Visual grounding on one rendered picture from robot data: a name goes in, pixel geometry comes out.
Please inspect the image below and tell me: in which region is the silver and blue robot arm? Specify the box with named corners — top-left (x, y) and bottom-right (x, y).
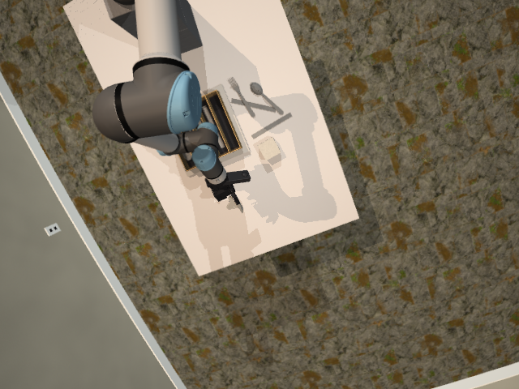
top-left (92, 0), bottom-right (226, 184)

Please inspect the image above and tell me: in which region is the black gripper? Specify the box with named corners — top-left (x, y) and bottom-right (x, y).
top-left (204, 173), bottom-right (243, 213)

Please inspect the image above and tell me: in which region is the brown divided tray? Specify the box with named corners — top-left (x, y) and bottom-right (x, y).
top-left (178, 90), bottom-right (242, 171)

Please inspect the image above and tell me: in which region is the grey flat bar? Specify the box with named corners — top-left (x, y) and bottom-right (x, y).
top-left (231, 98), bottom-right (276, 112)
top-left (252, 113), bottom-right (292, 139)
top-left (202, 105), bottom-right (225, 148)

